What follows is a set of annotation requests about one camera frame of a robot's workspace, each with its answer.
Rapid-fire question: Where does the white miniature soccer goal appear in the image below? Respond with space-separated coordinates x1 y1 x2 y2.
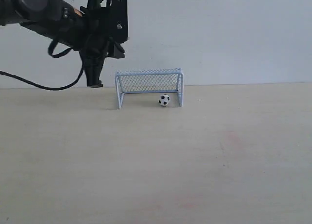
115 68 184 108

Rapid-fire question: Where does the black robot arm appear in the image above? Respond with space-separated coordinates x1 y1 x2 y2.
0 0 129 88

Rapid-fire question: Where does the small black white soccer ball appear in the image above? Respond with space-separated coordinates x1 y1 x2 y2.
158 94 170 107

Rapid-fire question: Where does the black cable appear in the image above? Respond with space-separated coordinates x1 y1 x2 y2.
0 36 85 91

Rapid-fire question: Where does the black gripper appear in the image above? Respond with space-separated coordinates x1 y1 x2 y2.
72 0 129 88

